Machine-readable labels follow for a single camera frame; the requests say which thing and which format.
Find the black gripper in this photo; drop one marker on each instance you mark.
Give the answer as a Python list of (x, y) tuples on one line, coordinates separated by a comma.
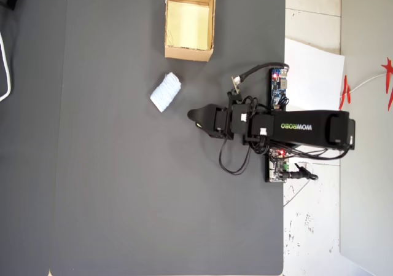
[(238, 122)]

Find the black Wowrobo robot arm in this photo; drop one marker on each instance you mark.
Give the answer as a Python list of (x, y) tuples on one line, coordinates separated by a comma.
[(301, 127)]

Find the open cardboard box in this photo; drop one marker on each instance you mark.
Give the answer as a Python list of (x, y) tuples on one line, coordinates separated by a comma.
[(188, 21)]

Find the light blue folded cloth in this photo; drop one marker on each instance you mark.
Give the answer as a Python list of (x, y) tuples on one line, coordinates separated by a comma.
[(165, 92)]

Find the blue circuit board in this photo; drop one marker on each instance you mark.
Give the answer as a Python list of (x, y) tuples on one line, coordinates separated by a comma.
[(278, 87)]

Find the motor controller circuit board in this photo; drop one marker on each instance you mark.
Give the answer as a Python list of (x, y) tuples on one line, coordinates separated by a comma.
[(277, 167)]

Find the dark grey table mat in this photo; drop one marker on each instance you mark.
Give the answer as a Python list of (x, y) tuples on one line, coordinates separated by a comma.
[(122, 180)]

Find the black power plug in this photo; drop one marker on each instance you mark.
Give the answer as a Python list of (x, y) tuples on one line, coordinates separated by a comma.
[(299, 174)]

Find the white paper sheet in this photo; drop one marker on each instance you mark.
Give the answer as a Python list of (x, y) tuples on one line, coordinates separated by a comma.
[(313, 73)]

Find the slim red sticker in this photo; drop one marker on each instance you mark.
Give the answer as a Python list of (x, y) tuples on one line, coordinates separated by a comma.
[(346, 93)]

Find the light grey board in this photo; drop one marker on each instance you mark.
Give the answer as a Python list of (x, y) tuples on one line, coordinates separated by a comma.
[(367, 196)]

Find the red star sticker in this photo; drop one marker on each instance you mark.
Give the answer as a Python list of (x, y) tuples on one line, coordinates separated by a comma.
[(389, 79)]

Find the white curved band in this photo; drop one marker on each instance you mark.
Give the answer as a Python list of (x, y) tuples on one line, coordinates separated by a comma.
[(6, 73)]

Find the small wrist camera board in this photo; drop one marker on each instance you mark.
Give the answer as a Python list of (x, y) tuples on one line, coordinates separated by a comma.
[(235, 85)]

